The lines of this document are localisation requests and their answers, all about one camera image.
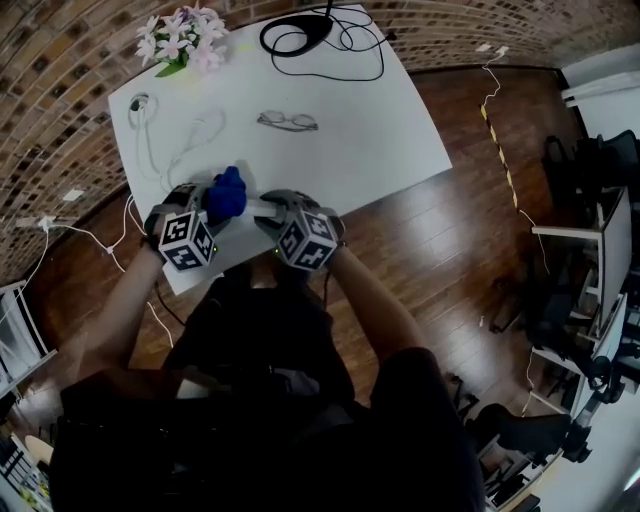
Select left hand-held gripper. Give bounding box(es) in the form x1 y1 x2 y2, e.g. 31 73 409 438
143 182 228 274

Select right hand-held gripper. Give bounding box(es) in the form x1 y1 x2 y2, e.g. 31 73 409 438
253 188 347 274

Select blue cloth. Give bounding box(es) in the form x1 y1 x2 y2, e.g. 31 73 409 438
204 166 249 229

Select person's right forearm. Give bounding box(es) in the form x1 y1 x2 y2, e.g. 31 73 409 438
329 247 426 371

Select person's left forearm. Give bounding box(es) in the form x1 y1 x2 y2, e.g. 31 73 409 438
74 244 166 381

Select thin-framed eyeglasses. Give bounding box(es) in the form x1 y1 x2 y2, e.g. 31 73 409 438
256 109 320 133

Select pink flowers in pot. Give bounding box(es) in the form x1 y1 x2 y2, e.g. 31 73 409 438
135 2 230 79

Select black desk lamp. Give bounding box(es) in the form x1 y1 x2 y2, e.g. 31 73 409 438
258 0 335 56

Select person's body in black clothing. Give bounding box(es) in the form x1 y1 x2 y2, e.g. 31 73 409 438
49 259 486 512

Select white metal shelf rack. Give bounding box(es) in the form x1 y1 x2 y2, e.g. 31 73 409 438
0 279 59 396

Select yellow black striped tape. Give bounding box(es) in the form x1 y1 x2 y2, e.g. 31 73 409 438
479 103 519 209

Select black office chair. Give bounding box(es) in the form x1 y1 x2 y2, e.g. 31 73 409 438
544 129 640 201
464 403 591 464

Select white office desk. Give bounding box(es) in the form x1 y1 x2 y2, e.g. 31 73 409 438
530 187 631 351

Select white power strip cable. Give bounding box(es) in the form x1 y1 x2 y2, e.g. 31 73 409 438
128 92 227 194

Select white floor cable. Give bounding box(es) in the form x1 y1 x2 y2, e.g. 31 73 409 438
49 194 174 351
482 54 551 274

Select black lamp cable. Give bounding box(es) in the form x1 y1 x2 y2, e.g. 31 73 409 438
272 9 396 82

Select white thin cable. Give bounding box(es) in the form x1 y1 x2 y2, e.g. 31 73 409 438
0 227 51 326

